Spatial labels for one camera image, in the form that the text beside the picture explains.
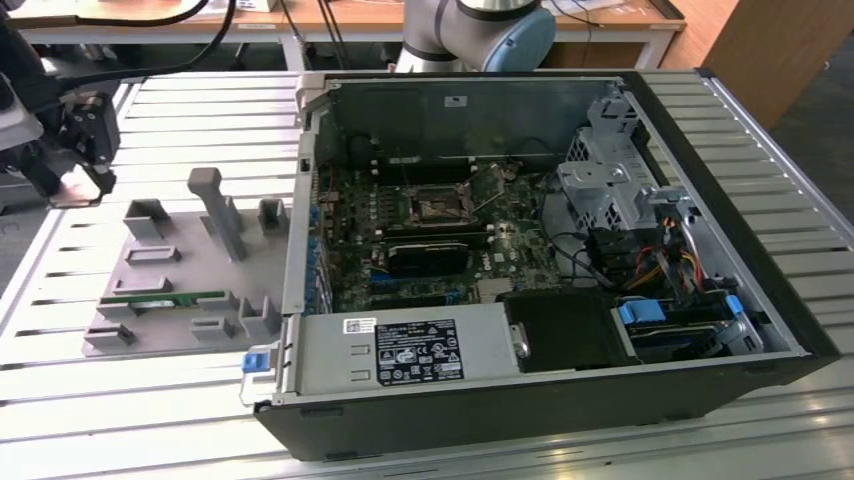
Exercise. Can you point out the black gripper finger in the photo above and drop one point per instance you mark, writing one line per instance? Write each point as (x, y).
(103, 179)
(47, 175)

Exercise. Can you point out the silver square CPU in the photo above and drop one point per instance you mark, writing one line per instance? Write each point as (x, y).
(77, 192)

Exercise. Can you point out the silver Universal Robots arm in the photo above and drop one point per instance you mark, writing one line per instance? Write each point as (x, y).
(437, 30)

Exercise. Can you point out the CPU socket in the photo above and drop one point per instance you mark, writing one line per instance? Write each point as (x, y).
(441, 206)

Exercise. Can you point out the green RAM stick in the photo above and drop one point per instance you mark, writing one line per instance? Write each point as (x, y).
(167, 299)

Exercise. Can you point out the grey parts rack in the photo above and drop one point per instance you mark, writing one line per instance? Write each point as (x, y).
(194, 300)

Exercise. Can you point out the blue case latch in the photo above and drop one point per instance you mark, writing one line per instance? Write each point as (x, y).
(255, 362)

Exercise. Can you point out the grey power supply unit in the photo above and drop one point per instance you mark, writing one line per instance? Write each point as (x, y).
(321, 350)

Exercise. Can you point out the black installed RAM stick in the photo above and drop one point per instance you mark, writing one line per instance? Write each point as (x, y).
(434, 233)

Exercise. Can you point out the black graphics card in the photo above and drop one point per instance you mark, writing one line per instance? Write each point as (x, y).
(427, 260)

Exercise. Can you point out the white sticker on case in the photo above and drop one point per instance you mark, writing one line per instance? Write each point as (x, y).
(454, 101)

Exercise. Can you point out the thin metal locking lever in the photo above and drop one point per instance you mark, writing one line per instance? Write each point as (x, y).
(493, 199)

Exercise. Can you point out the black labelled sticker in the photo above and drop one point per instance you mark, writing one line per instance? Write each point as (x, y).
(421, 352)

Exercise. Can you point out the small silver heat sink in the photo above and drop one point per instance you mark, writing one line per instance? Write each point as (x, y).
(497, 290)

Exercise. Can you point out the green motherboard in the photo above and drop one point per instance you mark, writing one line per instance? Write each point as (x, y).
(521, 250)

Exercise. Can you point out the black open PC case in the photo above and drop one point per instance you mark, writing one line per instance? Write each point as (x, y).
(468, 425)

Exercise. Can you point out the silver metal drive cage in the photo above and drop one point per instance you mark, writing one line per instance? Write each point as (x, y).
(601, 185)

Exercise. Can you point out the black plastic shroud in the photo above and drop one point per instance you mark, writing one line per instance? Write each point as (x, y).
(568, 330)

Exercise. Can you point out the blue disk carrier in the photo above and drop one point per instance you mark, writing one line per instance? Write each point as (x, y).
(641, 311)

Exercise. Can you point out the blue plastic clip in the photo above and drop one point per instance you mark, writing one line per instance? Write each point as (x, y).
(733, 306)

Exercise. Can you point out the brown wooden cabinet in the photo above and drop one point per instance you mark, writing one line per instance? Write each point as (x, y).
(788, 50)

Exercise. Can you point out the wooden desk white frame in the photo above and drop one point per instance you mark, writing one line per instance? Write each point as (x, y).
(374, 22)

